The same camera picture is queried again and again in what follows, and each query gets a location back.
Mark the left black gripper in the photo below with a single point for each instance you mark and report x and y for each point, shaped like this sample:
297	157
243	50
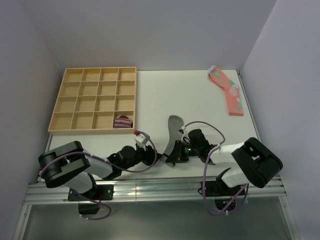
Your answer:
149	155

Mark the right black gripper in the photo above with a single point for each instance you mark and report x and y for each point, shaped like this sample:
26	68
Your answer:
177	155

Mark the grey sock with black stripes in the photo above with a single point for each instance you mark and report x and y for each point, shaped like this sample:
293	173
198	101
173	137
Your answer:
175	123

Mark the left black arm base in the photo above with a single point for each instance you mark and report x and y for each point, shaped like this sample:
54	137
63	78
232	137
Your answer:
86	201

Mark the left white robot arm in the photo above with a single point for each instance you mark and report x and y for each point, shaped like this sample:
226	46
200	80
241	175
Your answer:
72	166

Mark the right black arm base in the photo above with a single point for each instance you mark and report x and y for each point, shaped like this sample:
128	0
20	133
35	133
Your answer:
219	189

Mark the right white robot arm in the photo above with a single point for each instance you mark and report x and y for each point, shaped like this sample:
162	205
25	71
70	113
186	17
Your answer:
248	162

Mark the purple striped rolled sock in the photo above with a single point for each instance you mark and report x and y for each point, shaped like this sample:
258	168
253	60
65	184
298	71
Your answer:
122	121

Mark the wooden compartment tray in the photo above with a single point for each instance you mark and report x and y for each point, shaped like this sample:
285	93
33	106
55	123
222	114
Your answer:
90	98

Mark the pink patterned sock pair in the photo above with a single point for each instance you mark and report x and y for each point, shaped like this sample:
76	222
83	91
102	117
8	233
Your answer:
231	90

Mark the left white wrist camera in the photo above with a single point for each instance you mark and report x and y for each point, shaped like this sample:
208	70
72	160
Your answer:
141	139

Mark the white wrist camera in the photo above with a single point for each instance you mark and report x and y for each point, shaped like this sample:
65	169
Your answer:
141	139
183	130

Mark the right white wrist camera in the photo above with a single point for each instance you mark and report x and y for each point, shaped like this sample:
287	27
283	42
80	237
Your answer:
183	130

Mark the aluminium frame rail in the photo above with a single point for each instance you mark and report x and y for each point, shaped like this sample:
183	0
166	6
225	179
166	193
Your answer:
148	190

